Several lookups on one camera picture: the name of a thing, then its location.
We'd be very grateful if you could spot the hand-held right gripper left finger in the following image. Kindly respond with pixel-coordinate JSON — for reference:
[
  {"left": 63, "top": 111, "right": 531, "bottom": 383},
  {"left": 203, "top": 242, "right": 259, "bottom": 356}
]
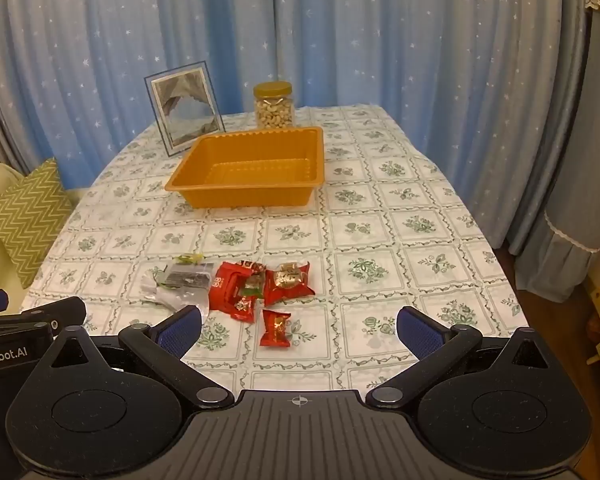
[{"left": 45, "top": 305, "right": 236, "bottom": 409}]

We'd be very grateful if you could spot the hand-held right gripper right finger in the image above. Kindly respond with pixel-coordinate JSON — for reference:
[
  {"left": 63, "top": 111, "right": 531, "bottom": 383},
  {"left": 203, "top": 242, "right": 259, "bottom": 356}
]
[{"left": 365, "top": 306, "right": 551, "bottom": 409}]

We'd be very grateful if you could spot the clear packet with dark snack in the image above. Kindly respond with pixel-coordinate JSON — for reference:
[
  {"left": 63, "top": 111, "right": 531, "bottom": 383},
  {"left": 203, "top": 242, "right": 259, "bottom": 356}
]
[{"left": 140, "top": 262, "right": 216, "bottom": 312}]

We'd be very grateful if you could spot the red snack packet white print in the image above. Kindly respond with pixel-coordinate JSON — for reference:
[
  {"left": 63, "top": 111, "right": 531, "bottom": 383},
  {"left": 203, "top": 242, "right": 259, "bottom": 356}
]
[{"left": 208, "top": 259, "right": 267, "bottom": 312}]

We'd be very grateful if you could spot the small red snack packet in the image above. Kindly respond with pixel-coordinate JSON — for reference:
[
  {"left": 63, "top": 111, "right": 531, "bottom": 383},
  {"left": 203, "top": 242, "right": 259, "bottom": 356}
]
[
  {"left": 258, "top": 309, "right": 292, "bottom": 349},
  {"left": 229, "top": 294, "right": 260, "bottom": 322}
]

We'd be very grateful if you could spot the green brown candy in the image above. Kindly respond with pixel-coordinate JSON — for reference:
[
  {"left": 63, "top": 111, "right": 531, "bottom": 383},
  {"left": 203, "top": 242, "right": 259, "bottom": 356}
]
[{"left": 242, "top": 275, "right": 266, "bottom": 299}]

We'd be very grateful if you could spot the red snack packet gold print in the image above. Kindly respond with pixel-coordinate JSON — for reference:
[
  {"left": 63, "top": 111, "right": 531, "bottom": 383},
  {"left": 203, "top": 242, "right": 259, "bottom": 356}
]
[{"left": 263, "top": 260, "right": 317, "bottom": 307}]

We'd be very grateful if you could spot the orange plastic tray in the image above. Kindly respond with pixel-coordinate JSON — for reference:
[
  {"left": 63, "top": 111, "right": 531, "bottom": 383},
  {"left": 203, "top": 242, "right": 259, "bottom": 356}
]
[{"left": 164, "top": 126, "right": 326, "bottom": 209}]

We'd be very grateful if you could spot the green zigzag cushion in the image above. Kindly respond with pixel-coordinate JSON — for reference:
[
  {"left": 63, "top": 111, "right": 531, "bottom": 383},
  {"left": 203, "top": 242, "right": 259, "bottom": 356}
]
[{"left": 0, "top": 156, "right": 76, "bottom": 291}]

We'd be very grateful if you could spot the floral white tablecloth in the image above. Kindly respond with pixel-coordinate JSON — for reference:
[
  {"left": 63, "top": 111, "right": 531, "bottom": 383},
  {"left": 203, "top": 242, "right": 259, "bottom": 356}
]
[{"left": 20, "top": 104, "right": 528, "bottom": 393}]

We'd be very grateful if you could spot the grey curtain with lace trim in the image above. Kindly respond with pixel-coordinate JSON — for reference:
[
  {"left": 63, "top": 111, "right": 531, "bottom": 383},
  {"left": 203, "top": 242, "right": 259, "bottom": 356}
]
[{"left": 510, "top": 0, "right": 600, "bottom": 306}]

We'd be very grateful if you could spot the cashew jar with gold lid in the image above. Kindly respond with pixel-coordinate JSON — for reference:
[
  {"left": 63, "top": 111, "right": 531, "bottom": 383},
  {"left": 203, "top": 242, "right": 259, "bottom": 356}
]
[{"left": 253, "top": 81, "right": 296, "bottom": 129}]

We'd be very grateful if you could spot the blue star curtain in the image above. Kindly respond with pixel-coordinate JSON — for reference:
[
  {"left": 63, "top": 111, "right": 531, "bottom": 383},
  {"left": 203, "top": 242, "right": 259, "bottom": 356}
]
[
  {"left": 271, "top": 0, "right": 586, "bottom": 251},
  {"left": 0, "top": 0, "right": 277, "bottom": 196}
]

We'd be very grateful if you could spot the silver picture frame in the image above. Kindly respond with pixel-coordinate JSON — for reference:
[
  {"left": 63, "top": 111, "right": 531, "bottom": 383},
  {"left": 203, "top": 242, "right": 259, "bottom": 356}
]
[{"left": 144, "top": 61, "right": 226, "bottom": 157}]

